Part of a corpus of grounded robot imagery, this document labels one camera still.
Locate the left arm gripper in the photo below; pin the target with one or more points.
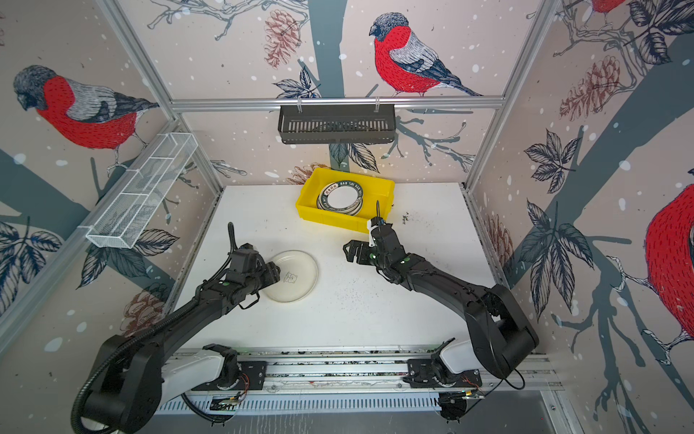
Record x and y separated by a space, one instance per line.
271 273

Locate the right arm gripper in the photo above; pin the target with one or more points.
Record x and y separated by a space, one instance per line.
363 257

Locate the plain cream plate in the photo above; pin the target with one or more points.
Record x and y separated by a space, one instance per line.
298 276

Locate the large green rim lettered plate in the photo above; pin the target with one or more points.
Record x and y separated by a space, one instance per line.
343 197

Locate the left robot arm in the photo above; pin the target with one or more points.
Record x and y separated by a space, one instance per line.
126 382

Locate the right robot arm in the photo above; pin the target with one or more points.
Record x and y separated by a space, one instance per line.
500 333

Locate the yellow plastic bin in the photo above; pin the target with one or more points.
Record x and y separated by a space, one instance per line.
378 198

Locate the black hanging basket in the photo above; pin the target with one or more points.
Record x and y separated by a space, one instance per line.
337 124

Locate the aluminium cross bar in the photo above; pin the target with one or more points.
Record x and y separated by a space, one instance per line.
443 102

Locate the base rail assembly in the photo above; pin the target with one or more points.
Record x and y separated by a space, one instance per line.
273 383

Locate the white wire mesh basket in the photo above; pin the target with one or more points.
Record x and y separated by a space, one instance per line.
127 216

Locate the aluminium frame post right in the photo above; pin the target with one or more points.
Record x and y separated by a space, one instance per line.
541 23

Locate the aluminium frame post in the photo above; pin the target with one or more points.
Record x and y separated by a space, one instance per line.
127 36
541 23

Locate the aluminium frame post left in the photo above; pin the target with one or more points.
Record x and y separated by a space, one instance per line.
127 36

